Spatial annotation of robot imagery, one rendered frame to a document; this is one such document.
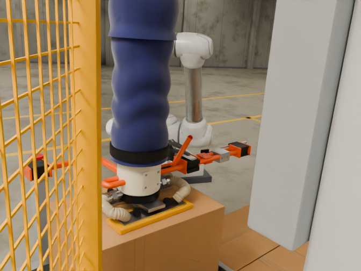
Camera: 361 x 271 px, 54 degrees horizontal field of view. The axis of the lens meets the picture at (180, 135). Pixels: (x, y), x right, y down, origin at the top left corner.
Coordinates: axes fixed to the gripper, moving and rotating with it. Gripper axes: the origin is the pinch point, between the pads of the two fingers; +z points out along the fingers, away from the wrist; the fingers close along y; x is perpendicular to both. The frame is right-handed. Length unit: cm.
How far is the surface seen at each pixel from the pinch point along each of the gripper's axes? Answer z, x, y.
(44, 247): -47, 48, 52
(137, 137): 8.3, 33.2, -19.0
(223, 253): 6, -24, 53
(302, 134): 92, 75, -50
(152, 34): 10, 30, -54
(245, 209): -17, -70, 54
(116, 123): 0.1, 36.7, -22.4
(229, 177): -139, -198, 109
